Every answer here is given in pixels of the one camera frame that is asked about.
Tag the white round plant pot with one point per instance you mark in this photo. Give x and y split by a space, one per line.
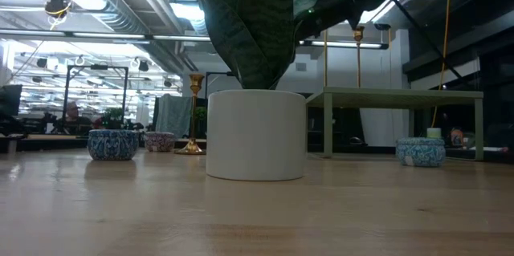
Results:
257 135

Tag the small green background plant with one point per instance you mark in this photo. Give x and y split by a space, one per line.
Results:
202 113

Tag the light blue patterned candle tin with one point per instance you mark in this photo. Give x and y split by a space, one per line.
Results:
420 153

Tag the light green cup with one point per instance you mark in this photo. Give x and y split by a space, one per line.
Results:
433 133

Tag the green artificial snake plant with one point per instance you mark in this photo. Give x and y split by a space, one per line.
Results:
261 27

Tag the long ceiling light bar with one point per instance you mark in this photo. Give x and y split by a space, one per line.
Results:
108 36
345 44

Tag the black ceiling camera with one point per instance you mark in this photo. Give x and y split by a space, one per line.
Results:
57 7

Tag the purple patterned candle tin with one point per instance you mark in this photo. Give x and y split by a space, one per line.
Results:
159 142

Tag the person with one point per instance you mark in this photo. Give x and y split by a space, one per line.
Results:
72 113

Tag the grey hanging cloth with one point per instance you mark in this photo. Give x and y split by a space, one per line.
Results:
172 115

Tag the short gold candle holder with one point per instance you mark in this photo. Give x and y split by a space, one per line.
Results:
196 81

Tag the medium gold candle holder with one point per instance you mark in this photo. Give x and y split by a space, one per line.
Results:
358 33

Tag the green perforated metal shelf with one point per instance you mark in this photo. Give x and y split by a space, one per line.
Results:
393 98

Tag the black background rig frame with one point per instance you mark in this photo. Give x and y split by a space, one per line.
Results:
98 67

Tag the black monitor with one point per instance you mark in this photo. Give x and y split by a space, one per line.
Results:
10 99

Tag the orange round object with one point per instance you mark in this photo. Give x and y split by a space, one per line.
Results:
456 137

